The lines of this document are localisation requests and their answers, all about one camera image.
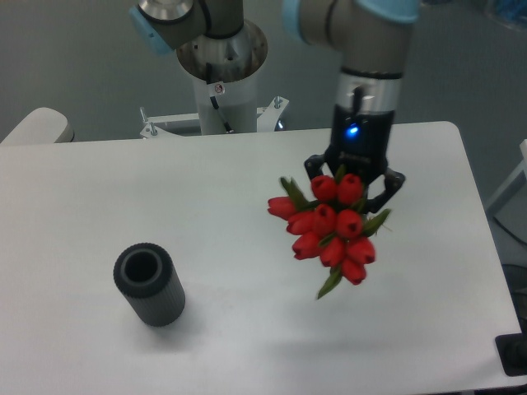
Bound beige chair back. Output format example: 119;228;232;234
1;107;75;146

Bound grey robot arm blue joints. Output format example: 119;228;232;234
129;1;420;114

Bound black cable on pedestal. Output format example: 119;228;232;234
208;95;235;135

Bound red tulip bouquet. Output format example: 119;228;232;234
268;166;391;300

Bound dark grey ribbed vase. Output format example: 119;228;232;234
113;243;186;327

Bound white furniture at right edge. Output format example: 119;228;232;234
485;140;526;218

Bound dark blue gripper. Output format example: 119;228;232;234
304;105;406;213

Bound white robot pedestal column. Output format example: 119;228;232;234
176;20;269;135

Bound white metal base frame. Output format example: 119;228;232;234
139;95;290;139

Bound black device at table edge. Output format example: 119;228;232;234
495;333;526;377

